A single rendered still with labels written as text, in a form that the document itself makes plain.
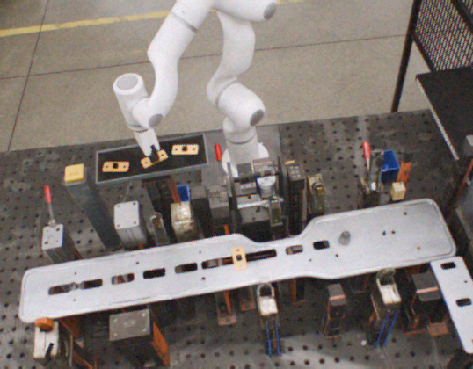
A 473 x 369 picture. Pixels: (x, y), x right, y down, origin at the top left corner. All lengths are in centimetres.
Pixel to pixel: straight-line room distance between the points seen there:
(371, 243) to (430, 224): 20
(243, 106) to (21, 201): 114
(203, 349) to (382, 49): 263
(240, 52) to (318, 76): 201
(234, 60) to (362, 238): 70
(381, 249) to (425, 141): 82
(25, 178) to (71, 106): 138
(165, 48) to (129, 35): 275
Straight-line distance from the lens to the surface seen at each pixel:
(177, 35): 149
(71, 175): 181
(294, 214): 187
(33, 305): 179
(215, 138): 223
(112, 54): 411
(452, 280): 171
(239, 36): 168
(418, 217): 179
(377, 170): 171
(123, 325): 162
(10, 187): 252
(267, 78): 366
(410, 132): 242
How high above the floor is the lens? 248
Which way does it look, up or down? 54 degrees down
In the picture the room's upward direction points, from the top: 10 degrees counter-clockwise
